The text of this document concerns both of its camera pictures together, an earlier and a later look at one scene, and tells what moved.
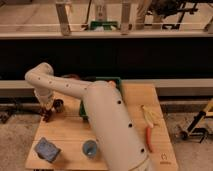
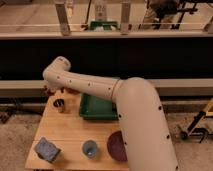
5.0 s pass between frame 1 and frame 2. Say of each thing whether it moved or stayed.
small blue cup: stayed
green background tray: stayed
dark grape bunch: moved
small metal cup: stayed
